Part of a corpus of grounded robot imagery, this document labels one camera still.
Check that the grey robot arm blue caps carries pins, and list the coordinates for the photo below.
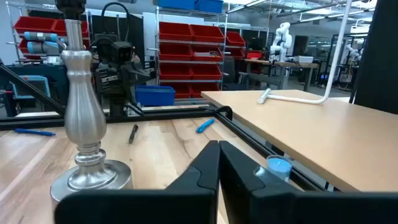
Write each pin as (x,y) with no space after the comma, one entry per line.
(43,46)

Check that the red storage bin shelf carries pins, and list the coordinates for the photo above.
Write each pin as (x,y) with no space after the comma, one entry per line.
(157,62)

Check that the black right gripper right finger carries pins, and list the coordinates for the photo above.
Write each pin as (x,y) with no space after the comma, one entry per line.
(248,202)

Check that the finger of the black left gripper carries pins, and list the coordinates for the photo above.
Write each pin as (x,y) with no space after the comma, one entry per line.
(136,73)

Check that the wooden workbench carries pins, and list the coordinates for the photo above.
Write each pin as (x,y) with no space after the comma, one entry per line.
(280,64)

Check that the black partition screen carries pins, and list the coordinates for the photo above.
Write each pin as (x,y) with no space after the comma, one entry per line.
(379,62)

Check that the dark blue pen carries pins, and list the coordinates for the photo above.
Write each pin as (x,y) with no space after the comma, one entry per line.
(34,132)

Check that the black table frame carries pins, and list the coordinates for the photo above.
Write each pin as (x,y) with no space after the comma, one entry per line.
(174,113)

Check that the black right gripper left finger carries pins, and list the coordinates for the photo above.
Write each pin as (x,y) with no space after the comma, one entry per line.
(186,202)

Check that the white desk lamp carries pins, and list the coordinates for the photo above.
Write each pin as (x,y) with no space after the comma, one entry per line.
(334,62)

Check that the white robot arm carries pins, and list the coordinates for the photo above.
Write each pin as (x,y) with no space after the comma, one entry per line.
(281,40)

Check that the silver metal lamp base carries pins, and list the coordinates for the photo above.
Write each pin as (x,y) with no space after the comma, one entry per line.
(84,118)

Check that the white box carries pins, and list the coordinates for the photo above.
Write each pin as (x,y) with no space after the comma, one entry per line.
(303,59)

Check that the red storage bin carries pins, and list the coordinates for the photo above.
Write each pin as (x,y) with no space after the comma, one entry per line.
(207,33)
(234,39)
(34,25)
(175,52)
(59,28)
(204,89)
(175,72)
(182,91)
(254,55)
(175,31)
(206,72)
(207,54)

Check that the dark blue machine cabinet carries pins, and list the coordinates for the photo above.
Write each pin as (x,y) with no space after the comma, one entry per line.
(31,70)

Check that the blue storage bin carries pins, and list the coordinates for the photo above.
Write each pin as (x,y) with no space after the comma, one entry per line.
(155,96)
(209,5)
(176,3)

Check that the black pen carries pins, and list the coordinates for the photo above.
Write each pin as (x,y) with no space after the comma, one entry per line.
(133,133)

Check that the light blue marker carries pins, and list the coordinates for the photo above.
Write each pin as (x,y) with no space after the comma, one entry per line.
(204,126)

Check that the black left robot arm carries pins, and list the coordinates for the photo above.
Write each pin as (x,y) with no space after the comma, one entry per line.
(116,102)

